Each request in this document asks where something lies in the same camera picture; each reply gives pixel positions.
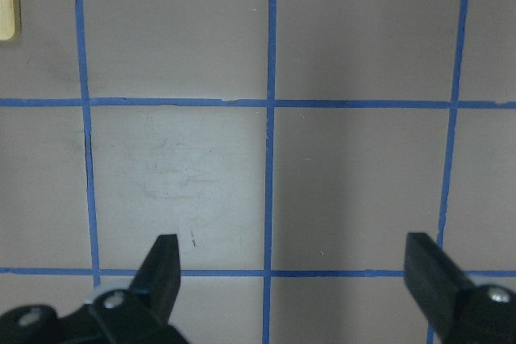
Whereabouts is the wooden cup rack stand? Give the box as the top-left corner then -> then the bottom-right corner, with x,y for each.
1,0 -> 21,42

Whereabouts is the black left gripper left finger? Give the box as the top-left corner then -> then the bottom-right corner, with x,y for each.
1,234 -> 188,343

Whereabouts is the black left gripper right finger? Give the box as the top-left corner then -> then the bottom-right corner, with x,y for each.
404,232 -> 515,343

